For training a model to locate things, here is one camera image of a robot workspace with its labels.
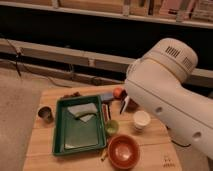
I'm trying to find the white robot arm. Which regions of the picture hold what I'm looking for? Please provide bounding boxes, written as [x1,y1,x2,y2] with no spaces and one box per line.
[124,38,213,159]

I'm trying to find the small green cup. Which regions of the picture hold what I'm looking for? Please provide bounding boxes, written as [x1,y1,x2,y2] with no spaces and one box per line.
[105,120,119,136]

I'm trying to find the white paper cup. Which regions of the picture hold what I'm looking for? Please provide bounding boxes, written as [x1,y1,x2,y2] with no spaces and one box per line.
[133,111,151,131]

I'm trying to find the small metal cup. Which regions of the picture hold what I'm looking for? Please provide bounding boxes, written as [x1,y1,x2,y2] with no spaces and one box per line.
[38,106,54,123]

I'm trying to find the blue grey block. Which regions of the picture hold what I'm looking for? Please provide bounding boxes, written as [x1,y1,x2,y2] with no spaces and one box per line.
[100,93,114,102]

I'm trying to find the orange ball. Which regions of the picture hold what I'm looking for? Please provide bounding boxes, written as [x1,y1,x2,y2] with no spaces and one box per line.
[113,87,123,99]

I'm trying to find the red black markers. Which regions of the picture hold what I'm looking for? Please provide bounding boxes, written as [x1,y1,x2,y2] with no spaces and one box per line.
[102,104,111,122]

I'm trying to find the dark brown small object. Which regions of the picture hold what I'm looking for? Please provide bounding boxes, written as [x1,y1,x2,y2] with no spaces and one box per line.
[62,92,81,98]

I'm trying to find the dark red bowl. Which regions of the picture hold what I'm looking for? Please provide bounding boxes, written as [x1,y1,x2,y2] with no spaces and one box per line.
[121,90,138,109]

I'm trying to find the grey cloth in tray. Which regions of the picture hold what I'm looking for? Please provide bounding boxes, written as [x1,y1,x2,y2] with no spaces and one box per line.
[68,103,98,122]

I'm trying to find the green plastic tray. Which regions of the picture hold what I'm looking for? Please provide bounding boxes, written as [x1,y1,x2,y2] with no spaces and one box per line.
[52,95,107,156]

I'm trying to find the yellow small object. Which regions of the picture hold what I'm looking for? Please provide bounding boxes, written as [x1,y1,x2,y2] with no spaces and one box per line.
[101,151,108,162]

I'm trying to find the orange bowl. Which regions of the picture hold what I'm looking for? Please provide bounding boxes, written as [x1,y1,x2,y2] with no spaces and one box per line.
[107,134,140,170]

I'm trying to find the black cable on floor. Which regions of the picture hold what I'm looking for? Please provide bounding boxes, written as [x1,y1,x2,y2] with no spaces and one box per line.
[170,139,192,149]

